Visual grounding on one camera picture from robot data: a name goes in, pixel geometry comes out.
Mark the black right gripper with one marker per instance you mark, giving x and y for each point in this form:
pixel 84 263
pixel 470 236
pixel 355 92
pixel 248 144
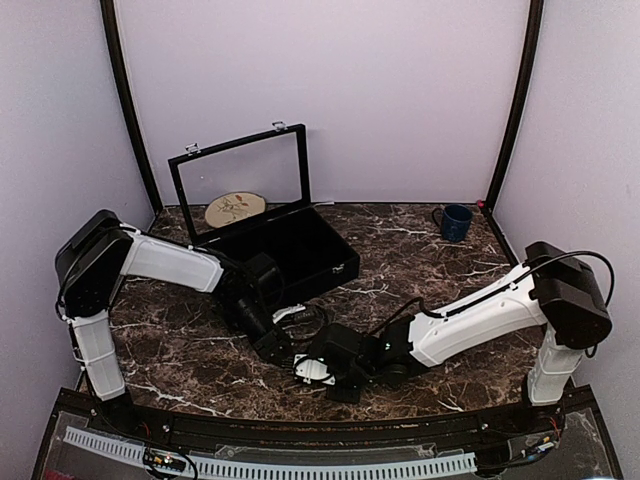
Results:
pixel 345 396

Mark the white slotted cable duct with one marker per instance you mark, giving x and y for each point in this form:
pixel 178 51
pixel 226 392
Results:
pixel 246 463

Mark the dark blue mug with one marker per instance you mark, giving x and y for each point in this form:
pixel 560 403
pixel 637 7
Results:
pixel 453 222

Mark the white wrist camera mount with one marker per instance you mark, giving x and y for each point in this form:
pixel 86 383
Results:
pixel 311 370
pixel 280 314

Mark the black frame post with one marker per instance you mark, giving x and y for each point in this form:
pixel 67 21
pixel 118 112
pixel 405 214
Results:
pixel 525 70
pixel 123 88

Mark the right black frame post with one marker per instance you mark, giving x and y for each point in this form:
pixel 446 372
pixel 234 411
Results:
pixel 525 70

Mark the left black frame post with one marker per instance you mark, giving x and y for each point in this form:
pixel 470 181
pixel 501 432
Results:
pixel 123 88

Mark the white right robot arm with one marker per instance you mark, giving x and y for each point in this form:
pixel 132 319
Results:
pixel 551 288

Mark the black glass-lid display case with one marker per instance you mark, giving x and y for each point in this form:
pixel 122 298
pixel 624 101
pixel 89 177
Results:
pixel 311 257

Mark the round beige decorated plate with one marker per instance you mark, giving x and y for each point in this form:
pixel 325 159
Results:
pixel 233 207

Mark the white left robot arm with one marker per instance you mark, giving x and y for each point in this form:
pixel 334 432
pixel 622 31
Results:
pixel 104 251

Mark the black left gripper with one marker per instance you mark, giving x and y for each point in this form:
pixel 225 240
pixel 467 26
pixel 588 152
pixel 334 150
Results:
pixel 267 343

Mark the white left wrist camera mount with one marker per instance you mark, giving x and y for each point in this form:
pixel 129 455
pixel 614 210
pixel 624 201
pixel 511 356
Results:
pixel 280 314

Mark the black curved front rail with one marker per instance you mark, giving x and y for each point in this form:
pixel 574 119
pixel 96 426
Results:
pixel 179 424

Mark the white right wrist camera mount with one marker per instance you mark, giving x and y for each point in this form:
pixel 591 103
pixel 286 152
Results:
pixel 311 370

